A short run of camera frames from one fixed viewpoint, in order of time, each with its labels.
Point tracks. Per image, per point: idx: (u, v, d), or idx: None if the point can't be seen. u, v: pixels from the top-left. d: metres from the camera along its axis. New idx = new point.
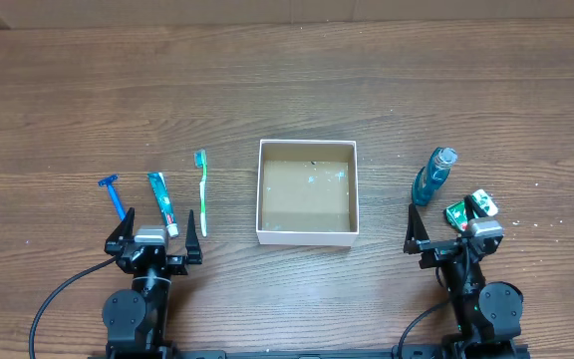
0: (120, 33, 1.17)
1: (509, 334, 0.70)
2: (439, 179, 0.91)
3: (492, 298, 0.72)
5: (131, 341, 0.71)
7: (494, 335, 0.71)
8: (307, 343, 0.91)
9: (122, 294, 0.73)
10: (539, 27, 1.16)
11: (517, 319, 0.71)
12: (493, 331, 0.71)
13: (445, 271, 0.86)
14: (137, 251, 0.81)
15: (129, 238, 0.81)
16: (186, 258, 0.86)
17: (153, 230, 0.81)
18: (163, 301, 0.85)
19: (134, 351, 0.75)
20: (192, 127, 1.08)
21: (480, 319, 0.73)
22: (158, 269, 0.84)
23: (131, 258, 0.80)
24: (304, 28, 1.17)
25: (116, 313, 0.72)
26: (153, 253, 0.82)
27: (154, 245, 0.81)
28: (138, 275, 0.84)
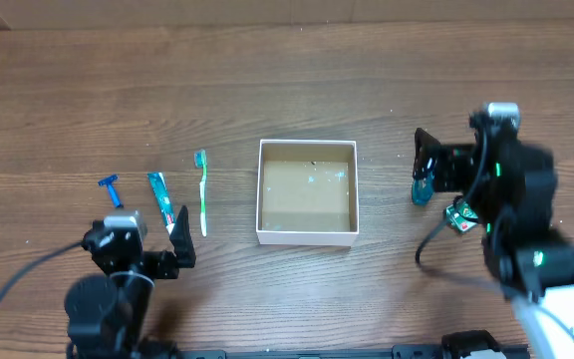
0: (120, 33, 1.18)
1: (541, 186, 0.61)
2: None
3: (517, 159, 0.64)
5: (96, 333, 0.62)
7: (527, 188, 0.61)
8: (307, 343, 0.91)
9: (91, 279, 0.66)
10: (538, 28, 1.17)
11: (551, 176, 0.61)
12: (525, 183, 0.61)
13: (458, 175, 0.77)
14: (106, 236, 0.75)
15: (99, 223, 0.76)
16: (171, 256, 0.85)
17: (126, 213, 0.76)
18: (142, 299, 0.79)
19: (103, 351, 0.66)
20: (193, 127, 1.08)
21: (512, 184, 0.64)
22: (138, 265, 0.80)
23: (99, 243, 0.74)
24: (304, 29, 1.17)
25: (82, 300, 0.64)
26: (125, 239, 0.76)
27: (127, 230, 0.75)
28: (116, 270, 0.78)
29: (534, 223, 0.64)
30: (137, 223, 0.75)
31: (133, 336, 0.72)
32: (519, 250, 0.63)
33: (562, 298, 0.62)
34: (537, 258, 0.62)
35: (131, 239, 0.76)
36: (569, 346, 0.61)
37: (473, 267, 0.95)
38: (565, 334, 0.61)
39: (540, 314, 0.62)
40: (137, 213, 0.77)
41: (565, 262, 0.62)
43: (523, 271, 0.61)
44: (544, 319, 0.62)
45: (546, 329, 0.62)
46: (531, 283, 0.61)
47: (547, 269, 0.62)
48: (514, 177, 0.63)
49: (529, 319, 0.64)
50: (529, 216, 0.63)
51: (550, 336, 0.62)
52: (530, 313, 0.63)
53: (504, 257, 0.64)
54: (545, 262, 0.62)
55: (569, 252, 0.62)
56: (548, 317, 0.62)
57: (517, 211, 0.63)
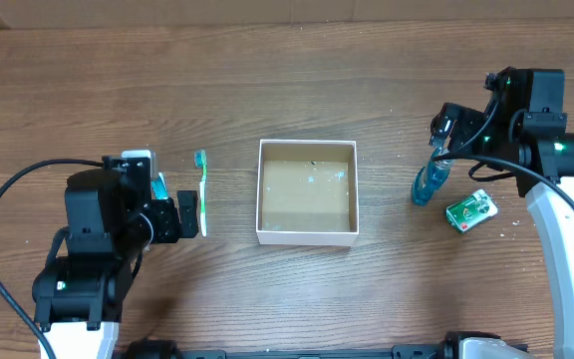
0: (119, 33, 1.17)
1: (551, 79, 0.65)
2: (439, 179, 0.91)
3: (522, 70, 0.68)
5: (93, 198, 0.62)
7: (534, 80, 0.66)
8: (307, 343, 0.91)
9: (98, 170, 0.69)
10: (538, 27, 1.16)
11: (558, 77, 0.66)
12: (533, 77, 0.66)
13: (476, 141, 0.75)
14: (120, 162, 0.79)
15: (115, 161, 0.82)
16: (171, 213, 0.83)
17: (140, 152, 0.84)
18: (137, 234, 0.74)
19: (92, 231, 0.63)
20: (192, 127, 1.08)
21: (522, 93, 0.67)
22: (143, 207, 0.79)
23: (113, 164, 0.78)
24: (304, 29, 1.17)
25: (83, 179, 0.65)
26: (137, 168, 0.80)
27: (140, 160, 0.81)
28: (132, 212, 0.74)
29: (552, 123, 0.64)
30: (149, 154, 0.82)
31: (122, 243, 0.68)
32: (539, 136, 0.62)
33: None
34: (557, 145, 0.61)
35: (142, 167, 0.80)
36: None
37: (473, 267, 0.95)
38: None
39: (552, 196, 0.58)
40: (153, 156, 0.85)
41: None
43: (543, 153, 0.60)
44: (557, 205, 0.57)
45: (558, 216, 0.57)
46: (548, 163, 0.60)
47: (566, 158, 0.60)
48: (522, 82, 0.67)
49: (543, 209, 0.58)
50: (543, 117, 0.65)
51: (565, 222, 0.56)
52: (542, 194, 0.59)
53: (522, 144, 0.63)
54: (564, 148, 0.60)
55: None
56: (559, 200, 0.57)
57: (530, 108, 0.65)
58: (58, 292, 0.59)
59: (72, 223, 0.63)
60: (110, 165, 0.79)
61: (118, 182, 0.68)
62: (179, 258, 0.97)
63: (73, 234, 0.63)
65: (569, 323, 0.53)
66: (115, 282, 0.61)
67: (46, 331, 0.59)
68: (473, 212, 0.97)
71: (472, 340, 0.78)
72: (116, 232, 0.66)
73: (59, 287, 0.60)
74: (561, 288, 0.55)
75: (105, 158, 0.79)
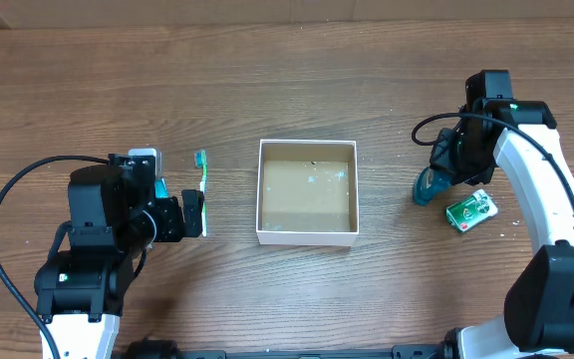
0: (119, 33, 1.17)
1: (499, 74, 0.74)
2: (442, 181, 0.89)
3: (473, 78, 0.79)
5: (95, 192, 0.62)
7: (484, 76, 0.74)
8: (307, 343, 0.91)
9: (101, 165, 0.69)
10: (539, 27, 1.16)
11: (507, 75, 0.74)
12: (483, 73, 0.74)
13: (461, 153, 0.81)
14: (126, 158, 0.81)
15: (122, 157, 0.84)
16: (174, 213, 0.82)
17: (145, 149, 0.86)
18: (141, 234, 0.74)
19: (95, 225, 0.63)
20: (192, 127, 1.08)
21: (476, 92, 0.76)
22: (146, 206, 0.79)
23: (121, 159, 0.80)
24: (303, 28, 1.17)
25: (86, 173, 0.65)
26: (143, 166, 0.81)
27: (145, 158, 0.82)
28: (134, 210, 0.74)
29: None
30: (155, 153, 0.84)
31: (126, 240, 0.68)
32: (498, 103, 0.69)
33: (534, 130, 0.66)
34: (512, 106, 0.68)
35: (147, 164, 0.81)
36: (540, 158, 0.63)
37: (473, 267, 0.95)
38: (536, 150, 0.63)
39: (513, 138, 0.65)
40: (159, 156, 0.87)
41: (534, 114, 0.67)
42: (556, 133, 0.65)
43: (502, 111, 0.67)
44: (517, 142, 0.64)
45: (519, 149, 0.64)
46: (506, 118, 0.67)
47: (520, 115, 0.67)
48: (476, 84, 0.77)
49: (507, 152, 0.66)
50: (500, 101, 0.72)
51: (525, 154, 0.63)
52: (505, 140, 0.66)
53: (484, 111, 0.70)
54: (518, 107, 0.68)
55: (542, 110, 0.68)
56: (519, 139, 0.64)
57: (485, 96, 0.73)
58: (60, 284, 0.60)
59: (75, 218, 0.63)
60: (116, 162, 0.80)
61: (119, 178, 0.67)
62: (180, 258, 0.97)
63: (74, 228, 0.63)
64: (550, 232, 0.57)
65: (542, 224, 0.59)
66: (117, 274, 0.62)
67: (48, 322, 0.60)
68: (473, 212, 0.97)
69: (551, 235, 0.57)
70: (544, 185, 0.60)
71: (468, 329, 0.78)
72: (119, 227, 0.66)
73: (61, 279, 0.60)
74: (532, 203, 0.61)
75: (112, 156, 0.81)
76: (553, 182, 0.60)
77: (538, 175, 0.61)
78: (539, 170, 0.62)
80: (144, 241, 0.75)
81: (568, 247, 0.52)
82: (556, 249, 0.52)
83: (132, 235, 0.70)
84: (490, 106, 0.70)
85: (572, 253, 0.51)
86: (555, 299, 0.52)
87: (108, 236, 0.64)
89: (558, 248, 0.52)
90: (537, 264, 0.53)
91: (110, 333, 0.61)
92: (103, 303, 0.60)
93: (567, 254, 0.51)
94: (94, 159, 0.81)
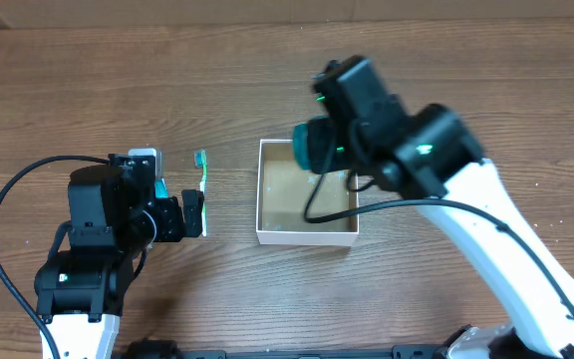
0: (119, 32, 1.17)
1: (365, 71, 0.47)
2: None
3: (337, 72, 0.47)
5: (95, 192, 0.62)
7: (351, 88, 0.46)
8: (307, 343, 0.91)
9: (100, 166, 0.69)
10: (539, 27, 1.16)
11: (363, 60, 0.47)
12: (344, 79, 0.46)
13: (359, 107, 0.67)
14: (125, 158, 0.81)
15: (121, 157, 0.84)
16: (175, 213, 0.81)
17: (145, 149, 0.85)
18: (142, 234, 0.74)
19: (94, 225, 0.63)
20: (192, 127, 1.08)
21: (341, 106, 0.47)
22: (147, 206, 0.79)
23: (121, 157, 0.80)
24: (303, 28, 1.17)
25: (85, 173, 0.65)
26: (143, 166, 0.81)
27: (145, 158, 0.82)
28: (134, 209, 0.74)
29: (392, 120, 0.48)
30: (155, 154, 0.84)
31: (125, 240, 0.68)
32: (395, 146, 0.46)
33: (467, 182, 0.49)
34: (423, 147, 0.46)
35: (148, 165, 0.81)
36: (493, 229, 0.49)
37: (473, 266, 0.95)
38: (485, 220, 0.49)
39: (451, 209, 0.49)
40: (159, 156, 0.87)
41: (445, 138, 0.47)
42: (492, 169, 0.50)
43: (410, 165, 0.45)
44: (459, 214, 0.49)
45: (466, 225, 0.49)
46: (423, 174, 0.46)
47: (433, 155, 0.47)
48: (336, 95, 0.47)
49: (441, 217, 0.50)
50: (379, 117, 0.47)
51: (474, 229, 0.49)
52: (440, 212, 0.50)
53: (378, 162, 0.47)
54: (430, 147, 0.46)
55: (447, 121, 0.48)
56: (464, 215, 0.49)
57: (360, 120, 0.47)
58: (60, 284, 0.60)
59: (75, 218, 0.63)
60: (116, 163, 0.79)
61: (119, 178, 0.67)
62: (179, 258, 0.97)
63: (74, 228, 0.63)
64: (547, 336, 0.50)
65: (527, 317, 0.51)
66: (117, 275, 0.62)
67: (48, 322, 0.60)
68: None
69: (551, 339, 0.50)
70: (520, 274, 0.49)
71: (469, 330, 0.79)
72: (119, 227, 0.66)
73: (61, 279, 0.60)
74: (509, 295, 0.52)
75: (112, 156, 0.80)
76: (522, 265, 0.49)
77: (506, 266, 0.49)
78: (508, 258, 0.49)
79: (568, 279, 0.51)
80: (145, 240, 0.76)
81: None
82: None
83: (133, 234, 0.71)
84: (392, 154, 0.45)
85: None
86: None
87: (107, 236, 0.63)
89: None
90: None
91: (110, 333, 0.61)
92: (103, 303, 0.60)
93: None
94: (94, 159, 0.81)
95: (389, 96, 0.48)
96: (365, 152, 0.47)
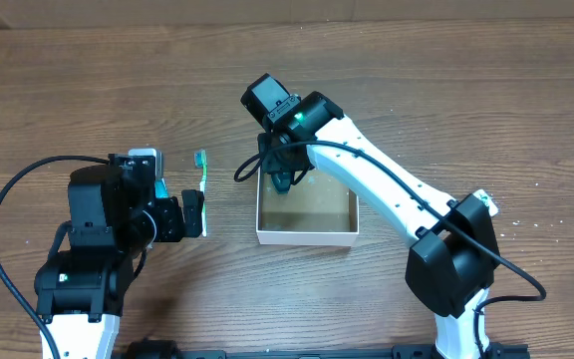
0: (119, 32, 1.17)
1: (269, 84, 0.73)
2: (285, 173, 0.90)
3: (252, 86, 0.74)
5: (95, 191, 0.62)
7: (259, 95, 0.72)
8: (307, 343, 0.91)
9: (100, 166, 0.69)
10: (539, 27, 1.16)
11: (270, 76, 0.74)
12: (253, 91, 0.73)
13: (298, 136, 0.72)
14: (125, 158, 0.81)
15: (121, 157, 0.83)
16: (175, 213, 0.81)
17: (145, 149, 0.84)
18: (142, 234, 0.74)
19: (93, 224, 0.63)
20: (192, 127, 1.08)
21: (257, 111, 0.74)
22: (146, 206, 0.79)
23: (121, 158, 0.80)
24: (304, 28, 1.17)
25: (84, 173, 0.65)
26: (143, 166, 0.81)
27: (145, 158, 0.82)
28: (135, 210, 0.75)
29: (288, 107, 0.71)
30: (154, 153, 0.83)
31: (125, 239, 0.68)
32: (285, 122, 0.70)
33: (332, 132, 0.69)
34: (298, 117, 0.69)
35: (148, 164, 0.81)
36: (351, 157, 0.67)
37: None
38: (343, 150, 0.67)
39: (316, 148, 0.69)
40: (159, 156, 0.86)
41: (320, 116, 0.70)
42: (348, 120, 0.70)
43: (294, 131, 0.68)
44: (327, 151, 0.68)
45: (330, 156, 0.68)
46: (304, 136, 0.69)
47: (309, 122, 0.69)
48: (252, 103, 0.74)
49: (319, 159, 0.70)
50: (280, 109, 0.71)
51: (340, 160, 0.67)
52: (314, 153, 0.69)
53: (277, 134, 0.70)
54: (303, 117, 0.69)
55: (321, 105, 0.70)
56: (325, 150, 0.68)
57: (266, 112, 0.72)
58: (60, 284, 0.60)
59: (75, 218, 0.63)
60: (116, 163, 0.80)
61: (119, 177, 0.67)
62: (179, 258, 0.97)
63: (74, 228, 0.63)
64: (405, 224, 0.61)
65: (396, 220, 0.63)
66: (117, 274, 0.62)
67: (48, 322, 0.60)
68: None
69: (409, 227, 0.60)
70: (374, 182, 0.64)
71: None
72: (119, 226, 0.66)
73: (61, 279, 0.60)
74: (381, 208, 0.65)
75: (112, 156, 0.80)
76: (378, 179, 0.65)
77: (362, 175, 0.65)
78: (361, 173, 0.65)
79: (420, 183, 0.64)
80: (145, 240, 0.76)
81: (429, 233, 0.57)
82: (422, 244, 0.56)
83: (132, 234, 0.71)
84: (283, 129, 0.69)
85: (434, 242, 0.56)
86: (450, 277, 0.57)
87: (107, 236, 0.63)
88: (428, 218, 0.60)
89: (424, 242, 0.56)
90: (418, 264, 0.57)
91: (110, 333, 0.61)
92: (103, 303, 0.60)
93: (431, 246, 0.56)
94: (94, 160, 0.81)
95: (290, 94, 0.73)
96: (270, 131, 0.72)
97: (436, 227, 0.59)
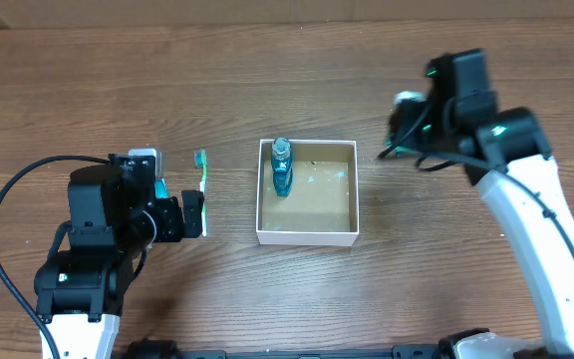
0: (119, 33, 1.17)
1: (480, 67, 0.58)
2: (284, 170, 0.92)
3: (458, 71, 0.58)
5: (96, 191, 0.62)
7: (459, 67, 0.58)
8: (307, 343, 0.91)
9: (99, 166, 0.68)
10: (540, 27, 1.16)
11: (484, 83, 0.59)
12: (458, 63, 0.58)
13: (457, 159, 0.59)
14: (125, 156, 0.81)
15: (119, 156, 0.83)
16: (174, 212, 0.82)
17: (145, 149, 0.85)
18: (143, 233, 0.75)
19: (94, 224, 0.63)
20: (192, 127, 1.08)
21: (451, 83, 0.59)
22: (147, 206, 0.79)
23: (119, 157, 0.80)
24: (304, 28, 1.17)
25: (84, 174, 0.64)
26: (143, 166, 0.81)
27: (145, 158, 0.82)
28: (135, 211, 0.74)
29: (485, 105, 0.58)
30: (156, 156, 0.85)
31: (126, 239, 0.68)
32: (474, 121, 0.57)
33: (528, 167, 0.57)
34: (496, 128, 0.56)
35: (148, 165, 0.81)
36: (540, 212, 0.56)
37: (473, 267, 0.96)
38: (534, 202, 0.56)
39: (502, 182, 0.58)
40: (159, 157, 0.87)
41: (520, 132, 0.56)
42: (553, 165, 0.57)
43: (483, 140, 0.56)
44: (510, 191, 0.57)
45: (531, 216, 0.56)
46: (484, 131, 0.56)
47: (505, 130, 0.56)
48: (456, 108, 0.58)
49: (498, 197, 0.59)
50: (476, 102, 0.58)
51: (521, 208, 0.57)
52: (493, 184, 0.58)
53: (460, 135, 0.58)
54: (501, 127, 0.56)
55: (526, 121, 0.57)
56: (512, 184, 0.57)
57: (459, 95, 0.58)
58: (60, 284, 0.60)
59: (75, 217, 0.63)
60: (116, 163, 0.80)
61: (119, 177, 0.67)
62: (180, 258, 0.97)
63: (74, 228, 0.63)
64: (562, 317, 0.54)
65: (549, 297, 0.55)
66: (117, 274, 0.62)
67: (48, 322, 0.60)
68: None
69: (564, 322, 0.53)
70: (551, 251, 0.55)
71: (465, 343, 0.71)
72: (119, 226, 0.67)
73: (61, 279, 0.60)
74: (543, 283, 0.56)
75: (112, 156, 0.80)
76: (553, 247, 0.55)
77: (543, 237, 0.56)
78: (539, 229, 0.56)
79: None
80: (146, 240, 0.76)
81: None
82: None
83: (133, 233, 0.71)
84: (473, 130, 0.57)
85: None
86: None
87: (107, 236, 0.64)
88: None
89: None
90: None
91: (110, 333, 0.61)
92: (103, 303, 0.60)
93: None
94: (93, 160, 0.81)
95: (491, 91, 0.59)
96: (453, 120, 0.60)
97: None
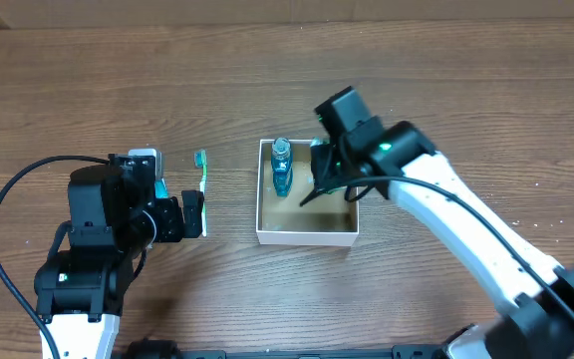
0: (119, 33, 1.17)
1: (355, 100, 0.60)
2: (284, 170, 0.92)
3: (337, 112, 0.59)
5: (95, 191, 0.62)
7: (336, 108, 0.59)
8: (307, 343, 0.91)
9: (99, 166, 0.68)
10: (540, 27, 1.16)
11: (365, 114, 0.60)
12: (333, 104, 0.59)
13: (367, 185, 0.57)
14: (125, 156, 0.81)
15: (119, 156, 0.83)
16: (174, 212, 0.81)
17: (145, 149, 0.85)
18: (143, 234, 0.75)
19: (93, 224, 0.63)
20: (192, 127, 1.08)
21: (332, 121, 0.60)
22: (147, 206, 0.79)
23: (119, 157, 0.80)
24: (304, 28, 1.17)
25: (84, 174, 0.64)
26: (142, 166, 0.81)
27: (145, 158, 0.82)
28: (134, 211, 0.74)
29: (372, 131, 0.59)
30: (156, 156, 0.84)
31: (126, 239, 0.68)
32: (366, 149, 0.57)
33: (422, 166, 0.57)
34: (383, 147, 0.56)
35: (147, 166, 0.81)
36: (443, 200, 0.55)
37: None
38: (434, 191, 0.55)
39: (406, 186, 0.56)
40: (159, 157, 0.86)
41: (408, 146, 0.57)
42: (442, 158, 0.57)
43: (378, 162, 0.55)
44: (413, 188, 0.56)
45: (436, 202, 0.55)
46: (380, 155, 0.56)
47: (394, 148, 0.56)
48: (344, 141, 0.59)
49: (407, 200, 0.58)
50: (363, 132, 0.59)
51: (428, 201, 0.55)
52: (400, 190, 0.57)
53: (357, 164, 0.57)
54: (389, 146, 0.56)
55: (411, 136, 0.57)
56: (415, 184, 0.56)
57: (343, 130, 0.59)
58: (59, 284, 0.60)
59: (75, 217, 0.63)
60: (116, 163, 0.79)
61: (119, 177, 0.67)
62: (180, 258, 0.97)
63: (74, 228, 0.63)
64: (501, 288, 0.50)
65: (485, 274, 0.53)
66: (117, 273, 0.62)
67: (48, 323, 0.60)
68: None
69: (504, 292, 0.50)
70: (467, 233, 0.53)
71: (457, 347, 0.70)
72: (119, 226, 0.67)
73: (61, 279, 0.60)
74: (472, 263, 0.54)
75: (112, 156, 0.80)
76: (468, 225, 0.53)
77: (455, 220, 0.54)
78: (450, 216, 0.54)
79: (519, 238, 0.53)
80: (145, 240, 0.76)
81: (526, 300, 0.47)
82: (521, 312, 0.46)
83: (133, 233, 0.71)
84: (367, 157, 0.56)
85: (534, 310, 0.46)
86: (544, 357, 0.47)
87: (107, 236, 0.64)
88: (508, 257, 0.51)
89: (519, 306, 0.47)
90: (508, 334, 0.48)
91: (110, 333, 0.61)
92: (103, 303, 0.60)
93: (531, 315, 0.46)
94: (93, 159, 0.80)
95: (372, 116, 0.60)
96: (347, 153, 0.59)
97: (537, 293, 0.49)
